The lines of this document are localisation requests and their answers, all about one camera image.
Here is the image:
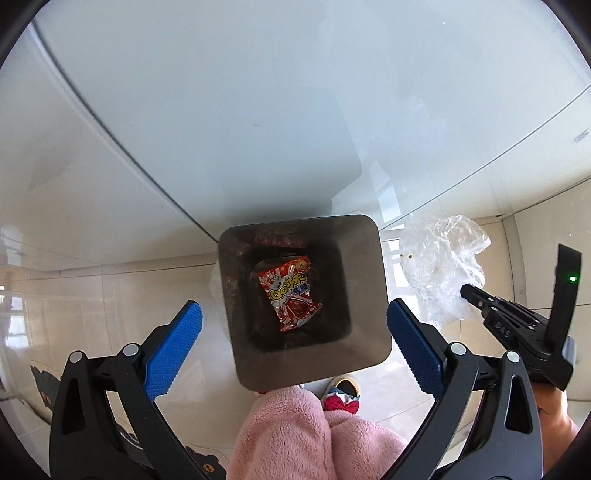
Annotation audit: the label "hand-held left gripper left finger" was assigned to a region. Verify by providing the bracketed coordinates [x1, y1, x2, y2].
[48, 300, 218, 480]

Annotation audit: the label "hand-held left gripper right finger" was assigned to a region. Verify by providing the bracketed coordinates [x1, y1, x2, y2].
[383, 298, 544, 480]

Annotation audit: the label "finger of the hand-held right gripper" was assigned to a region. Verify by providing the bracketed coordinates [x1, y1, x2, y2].
[461, 283, 551, 357]

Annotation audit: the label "square metal trash bin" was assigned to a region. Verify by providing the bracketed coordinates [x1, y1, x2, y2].
[217, 214, 393, 391]

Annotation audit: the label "clear plastic bag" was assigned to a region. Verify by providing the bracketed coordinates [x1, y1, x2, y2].
[398, 214, 493, 329]

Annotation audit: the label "person's right forearm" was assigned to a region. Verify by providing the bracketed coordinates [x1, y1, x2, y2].
[530, 381, 581, 464]

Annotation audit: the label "beige slipper with red bow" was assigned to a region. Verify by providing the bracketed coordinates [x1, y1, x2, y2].
[322, 375, 362, 415]

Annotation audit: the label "red snack packet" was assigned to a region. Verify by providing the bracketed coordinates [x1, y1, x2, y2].
[257, 255, 324, 334]

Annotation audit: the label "pink fleece pants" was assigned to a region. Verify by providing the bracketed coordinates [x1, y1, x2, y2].
[228, 384, 410, 480]

